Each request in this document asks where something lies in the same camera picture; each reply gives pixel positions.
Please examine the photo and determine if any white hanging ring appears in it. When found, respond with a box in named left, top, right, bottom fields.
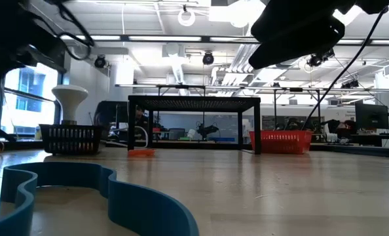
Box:
left=177, top=8, right=196, bottom=28

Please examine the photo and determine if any black plastic basket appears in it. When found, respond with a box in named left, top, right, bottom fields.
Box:
left=39, top=123, right=103, bottom=155

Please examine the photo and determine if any black overhead frame bar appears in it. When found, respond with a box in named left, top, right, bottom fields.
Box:
left=58, top=33, right=389, bottom=46

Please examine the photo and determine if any black computer monitor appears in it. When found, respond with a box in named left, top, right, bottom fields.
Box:
left=355, top=102, right=389, bottom=130

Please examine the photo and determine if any black ceiling camera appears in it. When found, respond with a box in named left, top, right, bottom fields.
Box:
left=202, top=51, right=215, bottom=66
left=94, top=54, right=109, bottom=69

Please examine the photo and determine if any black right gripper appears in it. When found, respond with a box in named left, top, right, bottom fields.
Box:
left=248, top=0, right=356, bottom=70

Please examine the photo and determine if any black table edge frame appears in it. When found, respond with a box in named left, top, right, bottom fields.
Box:
left=96, top=139, right=389, bottom=159

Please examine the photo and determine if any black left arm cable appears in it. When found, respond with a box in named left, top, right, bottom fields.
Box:
left=53, top=0, right=96, bottom=62

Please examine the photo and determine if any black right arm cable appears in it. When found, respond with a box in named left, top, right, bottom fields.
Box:
left=301, top=6, right=389, bottom=131

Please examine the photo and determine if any red plastic basket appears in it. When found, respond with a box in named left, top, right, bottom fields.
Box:
left=248, top=130, right=314, bottom=155

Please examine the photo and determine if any white mushroom shaped bulb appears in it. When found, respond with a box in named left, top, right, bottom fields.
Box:
left=51, top=85, right=90, bottom=126

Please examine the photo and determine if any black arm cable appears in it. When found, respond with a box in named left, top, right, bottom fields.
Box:
left=301, top=6, right=389, bottom=131
left=53, top=0, right=96, bottom=62

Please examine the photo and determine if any blue rubber band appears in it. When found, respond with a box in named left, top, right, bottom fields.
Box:
left=0, top=161, right=200, bottom=236

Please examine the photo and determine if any orange coil wrist bracelet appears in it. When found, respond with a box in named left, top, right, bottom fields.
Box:
left=127, top=148, right=157, bottom=157

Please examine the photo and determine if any person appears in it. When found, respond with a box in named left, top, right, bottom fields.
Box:
left=134, top=105, right=150, bottom=140

